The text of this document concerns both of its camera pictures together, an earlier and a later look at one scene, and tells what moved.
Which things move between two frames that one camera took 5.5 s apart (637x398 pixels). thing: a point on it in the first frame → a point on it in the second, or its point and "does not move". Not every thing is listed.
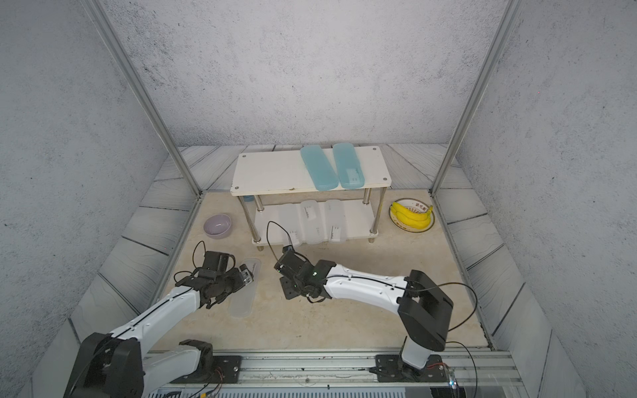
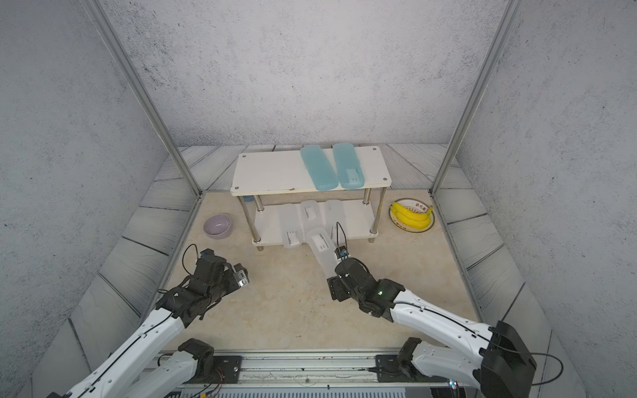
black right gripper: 281,270 → 335,283
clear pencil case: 241,303 → 322,249
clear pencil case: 335,220 does not move
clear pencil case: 289,218 does not move
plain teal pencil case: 323,177 does not move
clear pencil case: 311,221 does not move
